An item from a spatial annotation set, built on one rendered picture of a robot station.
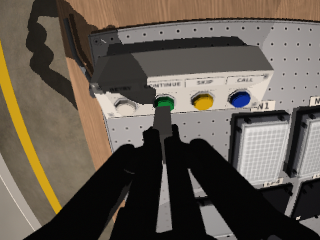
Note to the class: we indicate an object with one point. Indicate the grey control panel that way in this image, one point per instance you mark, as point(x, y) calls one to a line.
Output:
point(188, 79)

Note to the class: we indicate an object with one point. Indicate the grey perforated base plate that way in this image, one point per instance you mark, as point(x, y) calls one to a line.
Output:
point(291, 47)

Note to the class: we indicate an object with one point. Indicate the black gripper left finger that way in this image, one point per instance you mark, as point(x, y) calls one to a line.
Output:
point(89, 211)

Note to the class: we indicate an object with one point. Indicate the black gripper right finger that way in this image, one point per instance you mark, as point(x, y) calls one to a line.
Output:
point(248, 214)

